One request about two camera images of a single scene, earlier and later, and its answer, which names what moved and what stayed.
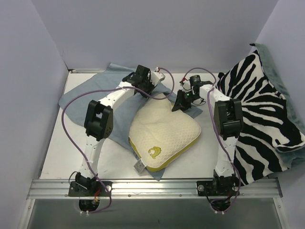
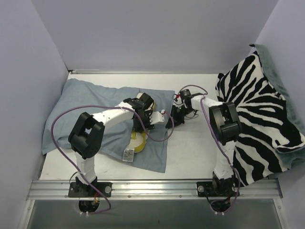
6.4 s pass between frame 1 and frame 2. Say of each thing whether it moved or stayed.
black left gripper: moved
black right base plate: stayed
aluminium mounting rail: stayed
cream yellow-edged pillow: moved
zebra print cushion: stayed
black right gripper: moved
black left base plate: stayed
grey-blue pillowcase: moved
